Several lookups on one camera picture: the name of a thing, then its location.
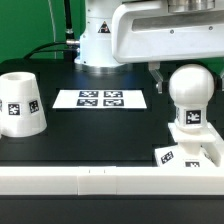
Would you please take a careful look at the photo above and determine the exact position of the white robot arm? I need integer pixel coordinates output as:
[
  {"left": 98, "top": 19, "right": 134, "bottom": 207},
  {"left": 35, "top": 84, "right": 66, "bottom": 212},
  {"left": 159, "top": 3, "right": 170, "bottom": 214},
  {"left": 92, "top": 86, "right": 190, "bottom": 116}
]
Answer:
[{"left": 75, "top": 0, "right": 224, "bottom": 91}]

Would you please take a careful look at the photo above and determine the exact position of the white right border wall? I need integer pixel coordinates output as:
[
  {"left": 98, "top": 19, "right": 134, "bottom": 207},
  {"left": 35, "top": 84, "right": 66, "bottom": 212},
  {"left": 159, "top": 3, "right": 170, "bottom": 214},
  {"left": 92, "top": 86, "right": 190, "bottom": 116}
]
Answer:
[{"left": 206, "top": 122, "right": 224, "bottom": 168}]

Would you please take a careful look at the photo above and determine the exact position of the white lamp shade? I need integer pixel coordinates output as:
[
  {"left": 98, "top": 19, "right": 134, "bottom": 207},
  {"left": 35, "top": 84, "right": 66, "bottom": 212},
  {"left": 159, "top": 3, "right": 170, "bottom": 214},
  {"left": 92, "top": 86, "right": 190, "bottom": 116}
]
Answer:
[{"left": 0, "top": 72, "right": 47, "bottom": 137}]

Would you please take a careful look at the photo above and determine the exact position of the black cable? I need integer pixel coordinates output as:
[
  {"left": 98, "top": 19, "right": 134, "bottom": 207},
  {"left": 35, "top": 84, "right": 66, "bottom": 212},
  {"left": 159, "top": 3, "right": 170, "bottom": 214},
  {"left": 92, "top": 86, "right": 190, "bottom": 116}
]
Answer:
[{"left": 23, "top": 40, "right": 81, "bottom": 60}]

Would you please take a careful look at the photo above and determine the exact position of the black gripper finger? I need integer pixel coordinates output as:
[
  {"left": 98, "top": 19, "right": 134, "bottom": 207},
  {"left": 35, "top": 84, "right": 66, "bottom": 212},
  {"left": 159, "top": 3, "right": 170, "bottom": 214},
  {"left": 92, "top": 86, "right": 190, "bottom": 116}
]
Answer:
[
  {"left": 218, "top": 68, "right": 224, "bottom": 90},
  {"left": 148, "top": 62, "right": 163, "bottom": 94}
]

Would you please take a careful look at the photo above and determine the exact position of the white lamp base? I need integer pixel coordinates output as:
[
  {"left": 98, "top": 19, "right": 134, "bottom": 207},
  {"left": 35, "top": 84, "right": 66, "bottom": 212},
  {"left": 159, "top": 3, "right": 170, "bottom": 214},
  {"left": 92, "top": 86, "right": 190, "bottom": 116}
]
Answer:
[{"left": 154, "top": 123, "right": 215, "bottom": 168}]

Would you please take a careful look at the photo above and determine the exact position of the white border wall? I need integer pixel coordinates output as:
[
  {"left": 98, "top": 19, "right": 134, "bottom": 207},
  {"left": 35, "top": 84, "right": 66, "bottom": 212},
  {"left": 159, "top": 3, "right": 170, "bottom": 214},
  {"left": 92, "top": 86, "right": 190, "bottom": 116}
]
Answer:
[
  {"left": 206, "top": 122, "right": 224, "bottom": 168},
  {"left": 0, "top": 167, "right": 224, "bottom": 196}
]

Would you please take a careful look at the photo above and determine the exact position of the white marker sheet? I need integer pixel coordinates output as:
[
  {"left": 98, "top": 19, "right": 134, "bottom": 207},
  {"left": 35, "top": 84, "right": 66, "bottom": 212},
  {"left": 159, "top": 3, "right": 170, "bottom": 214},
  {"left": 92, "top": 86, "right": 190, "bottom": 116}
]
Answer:
[{"left": 53, "top": 90, "right": 147, "bottom": 109}]

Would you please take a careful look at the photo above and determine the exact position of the white lamp bulb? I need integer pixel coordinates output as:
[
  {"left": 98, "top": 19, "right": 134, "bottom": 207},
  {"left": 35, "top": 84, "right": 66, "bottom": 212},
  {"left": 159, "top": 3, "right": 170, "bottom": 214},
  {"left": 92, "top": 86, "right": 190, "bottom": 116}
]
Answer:
[{"left": 169, "top": 64, "right": 214, "bottom": 133}]

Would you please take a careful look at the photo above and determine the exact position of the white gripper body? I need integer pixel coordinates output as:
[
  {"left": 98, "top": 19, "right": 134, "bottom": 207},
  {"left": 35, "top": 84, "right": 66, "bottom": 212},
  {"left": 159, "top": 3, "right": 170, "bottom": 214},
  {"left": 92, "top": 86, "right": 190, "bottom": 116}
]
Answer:
[{"left": 111, "top": 0, "right": 224, "bottom": 63}]

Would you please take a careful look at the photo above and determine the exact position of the white front border wall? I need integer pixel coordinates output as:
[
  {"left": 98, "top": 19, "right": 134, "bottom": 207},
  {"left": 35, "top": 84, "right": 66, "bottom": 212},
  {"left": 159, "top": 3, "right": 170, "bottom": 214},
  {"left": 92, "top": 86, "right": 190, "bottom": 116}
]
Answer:
[{"left": 0, "top": 167, "right": 224, "bottom": 196}]

